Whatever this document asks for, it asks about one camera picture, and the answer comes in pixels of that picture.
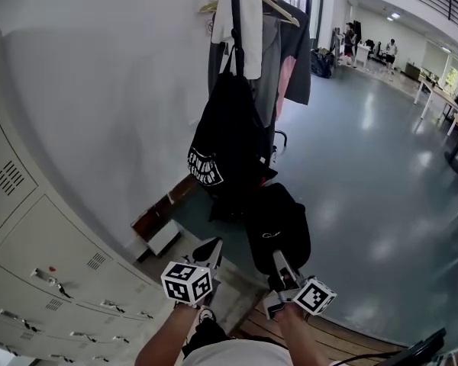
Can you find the pink garment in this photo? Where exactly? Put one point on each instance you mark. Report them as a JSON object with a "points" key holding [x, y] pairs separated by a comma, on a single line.
{"points": [[286, 86]]}

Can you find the wooden hanger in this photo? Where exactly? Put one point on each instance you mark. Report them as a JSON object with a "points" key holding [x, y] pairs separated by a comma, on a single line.
{"points": [[282, 11]]}

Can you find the person's white shirt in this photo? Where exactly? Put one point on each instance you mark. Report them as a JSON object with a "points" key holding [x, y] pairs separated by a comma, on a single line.
{"points": [[236, 355]]}

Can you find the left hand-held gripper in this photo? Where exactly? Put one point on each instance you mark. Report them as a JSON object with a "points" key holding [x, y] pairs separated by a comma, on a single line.
{"points": [[183, 284]]}

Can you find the red circle wall sign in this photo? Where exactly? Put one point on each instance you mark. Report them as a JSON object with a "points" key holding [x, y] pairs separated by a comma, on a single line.
{"points": [[210, 28]]}

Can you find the beige metal locker cabinet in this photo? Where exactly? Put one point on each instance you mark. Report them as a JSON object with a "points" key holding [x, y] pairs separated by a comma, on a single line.
{"points": [[42, 242]]}

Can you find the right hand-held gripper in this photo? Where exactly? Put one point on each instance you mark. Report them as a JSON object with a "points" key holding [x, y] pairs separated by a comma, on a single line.
{"points": [[315, 296]]}

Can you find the white wall box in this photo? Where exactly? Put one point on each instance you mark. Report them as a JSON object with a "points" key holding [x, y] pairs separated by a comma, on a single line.
{"points": [[164, 238]]}

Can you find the dark jacket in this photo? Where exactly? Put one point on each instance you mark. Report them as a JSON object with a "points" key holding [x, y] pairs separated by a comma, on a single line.
{"points": [[295, 67]]}

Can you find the person's left shoe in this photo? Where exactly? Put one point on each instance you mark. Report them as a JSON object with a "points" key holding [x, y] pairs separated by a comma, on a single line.
{"points": [[208, 315]]}

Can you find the person's left forearm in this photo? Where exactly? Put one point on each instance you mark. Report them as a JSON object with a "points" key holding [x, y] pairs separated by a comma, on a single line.
{"points": [[164, 338]]}

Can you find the wooden steps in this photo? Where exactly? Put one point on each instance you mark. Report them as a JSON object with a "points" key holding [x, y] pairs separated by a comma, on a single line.
{"points": [[328, 341]]}

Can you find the black bag pile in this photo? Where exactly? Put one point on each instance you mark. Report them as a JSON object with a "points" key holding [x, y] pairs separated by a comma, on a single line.
{"points": [[321, 63]]}

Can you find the brown baseboard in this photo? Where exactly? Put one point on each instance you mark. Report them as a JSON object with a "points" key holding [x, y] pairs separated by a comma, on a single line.
{"points": [[164, 204]]}

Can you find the black backpack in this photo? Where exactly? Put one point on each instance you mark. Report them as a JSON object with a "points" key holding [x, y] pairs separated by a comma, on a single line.
{"points": [[236, 204]]}

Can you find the white garment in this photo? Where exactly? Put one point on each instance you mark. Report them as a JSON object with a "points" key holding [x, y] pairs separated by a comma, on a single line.
{"points": [[248, 21]]}

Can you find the black printed tote bag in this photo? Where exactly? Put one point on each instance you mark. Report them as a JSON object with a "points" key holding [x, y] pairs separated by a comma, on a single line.
{"points": [[225, 135]]}

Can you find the person's black trousers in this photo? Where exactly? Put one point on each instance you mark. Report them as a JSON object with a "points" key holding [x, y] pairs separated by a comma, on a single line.
{"points": [[206, 338]]}

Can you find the black flat panel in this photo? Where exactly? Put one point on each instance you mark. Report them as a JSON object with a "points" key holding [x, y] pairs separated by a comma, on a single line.
{"points": [[416, 351]]}

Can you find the black cap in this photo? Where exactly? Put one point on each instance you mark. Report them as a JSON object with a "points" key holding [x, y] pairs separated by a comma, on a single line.
{"points": [[275, 219]]}

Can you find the black coat rack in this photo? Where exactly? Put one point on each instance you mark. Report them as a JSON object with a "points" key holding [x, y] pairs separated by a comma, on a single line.
{"points": [[236, 6]]}

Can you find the person's right forearm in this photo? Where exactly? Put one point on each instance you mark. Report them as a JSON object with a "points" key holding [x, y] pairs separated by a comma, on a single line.
{"points": [[301, 338]]}

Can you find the dark grey garment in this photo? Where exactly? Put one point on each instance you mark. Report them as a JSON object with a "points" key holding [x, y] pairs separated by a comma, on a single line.
{"points": [[217, 67]]}

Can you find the white desk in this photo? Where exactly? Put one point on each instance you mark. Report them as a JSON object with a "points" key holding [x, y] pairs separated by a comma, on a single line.
{"points": [[439, 92]]}

